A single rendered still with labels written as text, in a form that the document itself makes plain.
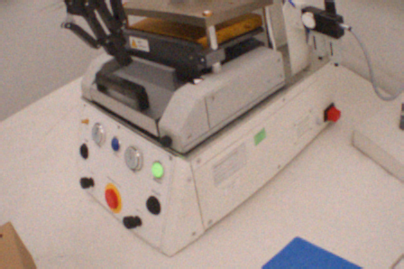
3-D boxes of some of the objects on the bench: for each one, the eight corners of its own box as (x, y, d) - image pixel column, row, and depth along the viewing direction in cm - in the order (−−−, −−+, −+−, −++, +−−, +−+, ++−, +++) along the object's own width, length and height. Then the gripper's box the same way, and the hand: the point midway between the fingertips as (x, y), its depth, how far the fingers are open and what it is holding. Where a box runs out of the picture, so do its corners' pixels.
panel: (78, 181, 95) (84, 101, 90) (161, 252, 76) (176, 156, 70) (72, 182, 94) (78, 102, 88) (153, 254, 74) (166, 158, 69)
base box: (237, 77, 124) (228, 23, 115) (345, 124, 100) (344, 62, 90) (76, 180, 97) (55, 116, 87) (183, 267, 72) (161, 200, 63)
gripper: (92, -44, 63) (140, 35, 80) (39, 0, 60) (91, 85, 76) (112, -47, 59) (165, 41, 75) (52, 0, 55) (111, 95, 71)
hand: (118, 50), depth 73 cm, fingers closed
